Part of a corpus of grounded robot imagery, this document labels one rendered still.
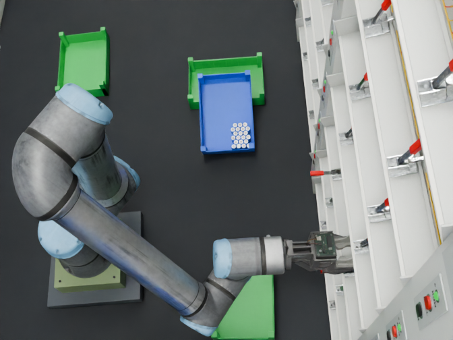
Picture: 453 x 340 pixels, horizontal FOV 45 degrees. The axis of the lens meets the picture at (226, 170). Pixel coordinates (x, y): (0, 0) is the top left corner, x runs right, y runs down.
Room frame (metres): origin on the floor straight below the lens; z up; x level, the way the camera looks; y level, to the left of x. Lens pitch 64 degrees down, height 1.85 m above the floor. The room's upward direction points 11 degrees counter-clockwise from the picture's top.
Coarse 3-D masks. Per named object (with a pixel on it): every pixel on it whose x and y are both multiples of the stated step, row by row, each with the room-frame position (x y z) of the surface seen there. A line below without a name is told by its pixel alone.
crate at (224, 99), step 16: (208, 80) 1.26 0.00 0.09; (224, 80) 1.25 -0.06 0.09; (240, 80) 1.24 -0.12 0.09; (208, 96) 1.20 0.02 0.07; (224, 96) 1.19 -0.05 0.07; (240, 96) 1.18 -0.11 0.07; (208, 112) 1.14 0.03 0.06; (224, 112) 1.13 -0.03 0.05; (240, 112) 1.12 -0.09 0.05; (208, 128) 1.08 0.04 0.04; (224, 128) 1.07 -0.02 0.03; (208, 144) 1.02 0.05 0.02; (224, 144) 1.01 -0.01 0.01
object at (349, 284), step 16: (336, 144) 0.68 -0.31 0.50; (336, 160) 0.63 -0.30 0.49; (336, 192) 0.54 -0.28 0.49; (336, 208) 0.50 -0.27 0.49; (336, 224) 0.45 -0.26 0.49; (352, 256) 0.36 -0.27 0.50; (352, 288) 0.28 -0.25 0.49; (352, 304) 0.25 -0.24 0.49; (352, 320) 0.21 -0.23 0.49; (352, 336) 0.17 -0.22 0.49
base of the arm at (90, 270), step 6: (96, 258) 0.58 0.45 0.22; (102, 258) 0.59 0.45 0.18; (66, 264) 0.58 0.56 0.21; (84, 264) 0.56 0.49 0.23; (90, 264) 0.57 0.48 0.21; (96, 264) 0.57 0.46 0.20; (102, 264) 0.57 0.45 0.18; (108, 264) 0.57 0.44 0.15; (66, 270) 0.58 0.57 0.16; (72, 270) 0.57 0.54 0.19; (78, 270) 0.56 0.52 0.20; (84, 270) 0.56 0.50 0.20; (90, 270) 0.56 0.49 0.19; (96, 270) 0.56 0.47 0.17; (102, 270) 0.56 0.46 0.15; (78, 276) 0.55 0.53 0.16; (84, 276) 0.55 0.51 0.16; (90, 276) 0.55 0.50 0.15
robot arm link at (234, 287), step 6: (210, 276) 0.38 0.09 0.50; (216, 282) 0.35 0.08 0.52; (222, 282) 0.35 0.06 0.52; (228, 282) 0.35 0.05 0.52; (234, 282) 0.35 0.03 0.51; (240, 282) 0.35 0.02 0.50; (246, 282) 0.35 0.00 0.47; (228, 288) 0.34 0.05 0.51; (234, 288) 0.33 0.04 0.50; (240, 288) 0.34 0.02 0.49; (234, 294) 0.32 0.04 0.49
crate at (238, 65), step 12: (192, 60) 1.39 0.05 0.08; (204, 60) 1.39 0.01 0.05; (216, 60) 1.38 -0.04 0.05; (228, 60) 1.38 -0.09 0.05; (240, 60) 1.37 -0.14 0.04; (252, 60) 1.36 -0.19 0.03; (192, 72) 1.38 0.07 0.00; (204, 72) 1.37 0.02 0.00; (216, 72) 1.36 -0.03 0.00; (228, 72) 1.35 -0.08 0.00; (240, 72) 1.34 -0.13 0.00; (252, 72) 1.33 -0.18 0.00; (192, 84) 1.32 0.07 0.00; (252, 84) 1.27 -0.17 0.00; (192, 96) 1.21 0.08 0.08; (252, 96) 1.21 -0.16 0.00; (192, 108) 1.21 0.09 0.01
